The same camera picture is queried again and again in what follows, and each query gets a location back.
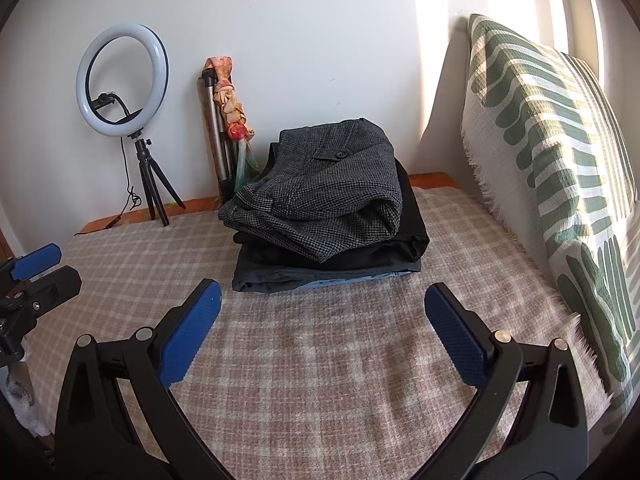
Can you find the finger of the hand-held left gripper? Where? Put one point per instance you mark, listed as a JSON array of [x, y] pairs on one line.
[[55, 285], [35, 261]]

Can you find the black folded pants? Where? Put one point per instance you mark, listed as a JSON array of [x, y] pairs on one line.
[[410, 220]]

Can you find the pink checked blanket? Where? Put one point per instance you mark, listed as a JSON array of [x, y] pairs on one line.
[[300, 360]]

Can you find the dark grey folded pants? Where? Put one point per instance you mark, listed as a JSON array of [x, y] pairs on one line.
[[270, 275]]

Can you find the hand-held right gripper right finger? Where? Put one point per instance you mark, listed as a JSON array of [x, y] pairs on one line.
[[455, 340]]

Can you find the floral folded umbrella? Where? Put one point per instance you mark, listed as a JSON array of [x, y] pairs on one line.
[[230, 105]]

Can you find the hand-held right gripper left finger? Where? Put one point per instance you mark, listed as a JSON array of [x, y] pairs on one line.
[[190, 335]]

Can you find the grey tweed short pants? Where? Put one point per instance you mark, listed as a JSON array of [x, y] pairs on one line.
[[325, 190]]

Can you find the folded silver tripod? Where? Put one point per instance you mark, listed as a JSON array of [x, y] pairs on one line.
[[212, 125]]

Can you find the black tabletop tripod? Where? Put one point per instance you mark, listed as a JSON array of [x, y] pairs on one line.
[[150, 185]]

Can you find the blue folded jeans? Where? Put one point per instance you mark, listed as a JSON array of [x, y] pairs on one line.
[[350, 281]]

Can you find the green leaf patterned pillow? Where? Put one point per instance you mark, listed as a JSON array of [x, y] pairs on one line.
[[550, 160]]

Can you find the white fluffy cloth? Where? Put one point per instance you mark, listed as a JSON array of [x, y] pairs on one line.
[[25, 410]]

